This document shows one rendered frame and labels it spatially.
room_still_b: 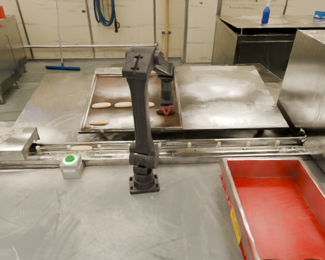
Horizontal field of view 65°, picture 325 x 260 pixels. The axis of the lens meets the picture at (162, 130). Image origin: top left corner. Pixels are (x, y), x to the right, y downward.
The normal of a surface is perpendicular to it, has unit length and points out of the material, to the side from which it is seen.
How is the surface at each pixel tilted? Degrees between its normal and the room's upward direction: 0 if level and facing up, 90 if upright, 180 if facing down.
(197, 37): 90
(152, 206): 0
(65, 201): 0
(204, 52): 90
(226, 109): 10
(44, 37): 90
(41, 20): 89
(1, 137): 0
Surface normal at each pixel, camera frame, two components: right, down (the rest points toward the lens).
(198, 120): 0.00, -0.72
